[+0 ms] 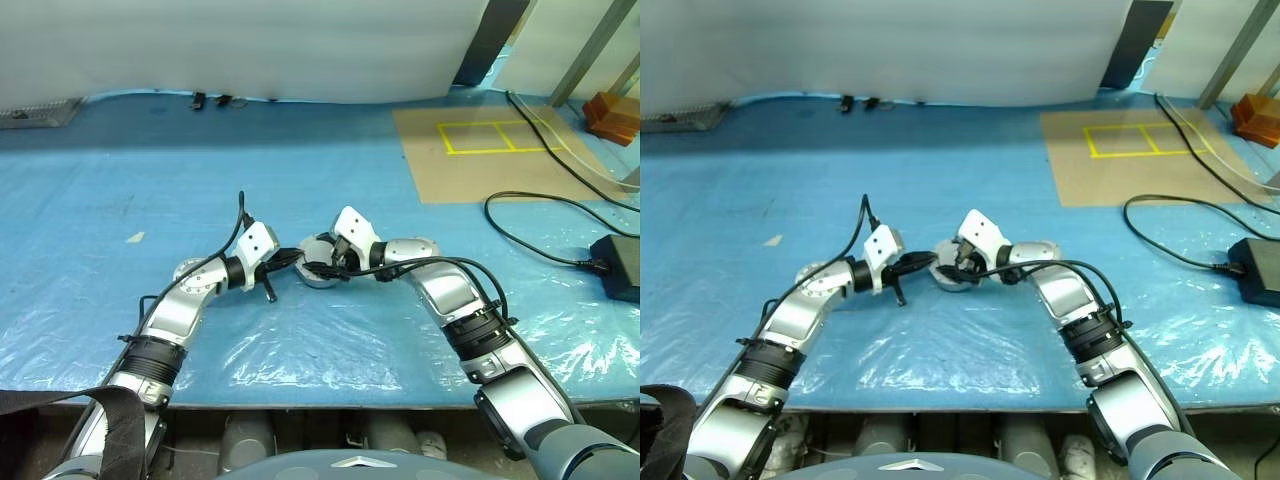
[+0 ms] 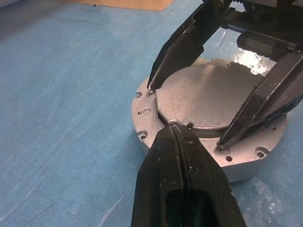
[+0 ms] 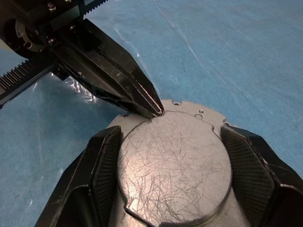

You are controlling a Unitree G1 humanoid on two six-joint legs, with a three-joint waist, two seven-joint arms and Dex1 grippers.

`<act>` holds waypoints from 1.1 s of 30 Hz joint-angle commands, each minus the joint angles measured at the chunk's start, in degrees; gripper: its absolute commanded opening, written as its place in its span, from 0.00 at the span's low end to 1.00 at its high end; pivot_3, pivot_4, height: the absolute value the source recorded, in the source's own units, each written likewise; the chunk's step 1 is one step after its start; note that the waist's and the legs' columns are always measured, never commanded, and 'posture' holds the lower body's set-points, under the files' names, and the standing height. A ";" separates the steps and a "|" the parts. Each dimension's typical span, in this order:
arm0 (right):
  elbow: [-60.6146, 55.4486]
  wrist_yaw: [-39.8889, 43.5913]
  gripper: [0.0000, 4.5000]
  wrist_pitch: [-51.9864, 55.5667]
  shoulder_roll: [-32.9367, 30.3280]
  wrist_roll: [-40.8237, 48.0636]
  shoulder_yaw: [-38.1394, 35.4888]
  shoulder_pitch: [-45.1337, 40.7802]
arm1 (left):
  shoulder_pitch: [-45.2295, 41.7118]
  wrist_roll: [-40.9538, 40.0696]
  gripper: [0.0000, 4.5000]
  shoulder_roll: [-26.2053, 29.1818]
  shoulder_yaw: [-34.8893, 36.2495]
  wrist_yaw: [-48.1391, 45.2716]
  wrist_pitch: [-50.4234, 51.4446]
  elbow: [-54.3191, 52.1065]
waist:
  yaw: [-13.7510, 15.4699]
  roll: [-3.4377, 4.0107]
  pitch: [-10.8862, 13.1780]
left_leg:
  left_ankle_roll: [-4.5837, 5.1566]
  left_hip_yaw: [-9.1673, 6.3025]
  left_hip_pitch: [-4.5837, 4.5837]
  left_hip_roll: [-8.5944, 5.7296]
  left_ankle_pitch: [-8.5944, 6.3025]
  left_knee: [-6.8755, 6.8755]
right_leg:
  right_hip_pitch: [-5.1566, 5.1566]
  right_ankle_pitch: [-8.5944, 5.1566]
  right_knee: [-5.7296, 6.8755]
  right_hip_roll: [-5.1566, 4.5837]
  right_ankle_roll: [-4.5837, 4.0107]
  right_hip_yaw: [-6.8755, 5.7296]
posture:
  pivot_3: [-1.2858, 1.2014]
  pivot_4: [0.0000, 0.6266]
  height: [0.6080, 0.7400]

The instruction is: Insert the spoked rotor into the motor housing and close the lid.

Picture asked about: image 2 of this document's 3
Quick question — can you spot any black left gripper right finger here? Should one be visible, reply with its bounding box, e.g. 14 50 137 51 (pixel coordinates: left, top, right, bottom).
174 124 248 227

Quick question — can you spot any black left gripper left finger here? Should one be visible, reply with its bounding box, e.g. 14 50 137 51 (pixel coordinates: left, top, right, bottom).
131 126 188 227

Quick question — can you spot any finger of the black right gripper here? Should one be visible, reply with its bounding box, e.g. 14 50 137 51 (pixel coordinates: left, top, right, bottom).
148 0 232 92
216 50 303 150

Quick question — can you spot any round silver motor lid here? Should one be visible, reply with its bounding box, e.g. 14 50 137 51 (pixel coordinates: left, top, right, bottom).
131 58 288 166

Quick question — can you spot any blue plastic table cover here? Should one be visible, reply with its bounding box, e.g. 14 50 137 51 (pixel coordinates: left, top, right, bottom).
0 0 303 227

